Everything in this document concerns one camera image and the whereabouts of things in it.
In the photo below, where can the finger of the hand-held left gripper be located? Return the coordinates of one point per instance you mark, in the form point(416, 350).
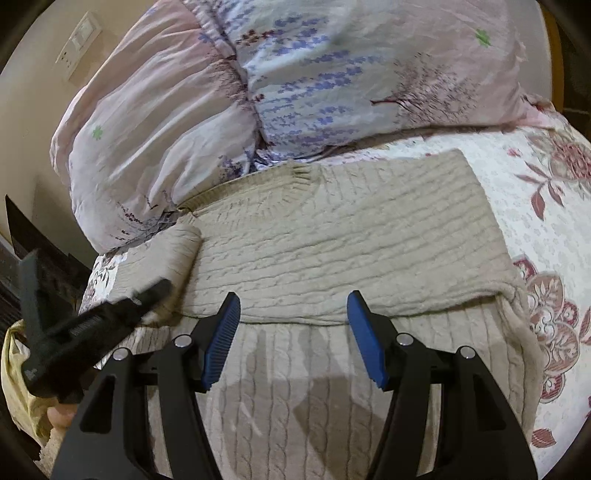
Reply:
point(28, 290)
point(147, 293)

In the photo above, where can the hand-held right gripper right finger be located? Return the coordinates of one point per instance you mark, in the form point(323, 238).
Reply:
point(369, 342)

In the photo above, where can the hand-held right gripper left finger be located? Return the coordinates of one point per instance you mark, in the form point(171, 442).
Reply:
point(221, 342)

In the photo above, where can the person's left hand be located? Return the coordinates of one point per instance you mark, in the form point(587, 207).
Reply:
point(61, 415)

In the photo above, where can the yellow cloth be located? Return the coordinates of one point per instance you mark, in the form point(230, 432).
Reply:
point(18, 378)

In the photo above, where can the dark wooden furniture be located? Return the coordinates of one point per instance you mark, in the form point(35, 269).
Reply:
point(41, 240)

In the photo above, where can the person's fuzzy beige clothing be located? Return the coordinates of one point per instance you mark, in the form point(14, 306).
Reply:
point(51, 445)

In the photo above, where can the pink floral pillow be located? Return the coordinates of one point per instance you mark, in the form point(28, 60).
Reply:
point(184, 115)

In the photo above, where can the floral bed sheet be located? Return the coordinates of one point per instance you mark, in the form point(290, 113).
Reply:
point(531, 184)

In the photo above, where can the white wall socket plate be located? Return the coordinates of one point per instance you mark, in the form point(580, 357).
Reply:
point(70, 59)

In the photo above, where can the white wall switch plate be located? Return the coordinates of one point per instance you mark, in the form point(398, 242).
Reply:
point(87, 28)

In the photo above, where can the yellow wooden frame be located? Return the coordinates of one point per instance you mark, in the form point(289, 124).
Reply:
point(553, 60)

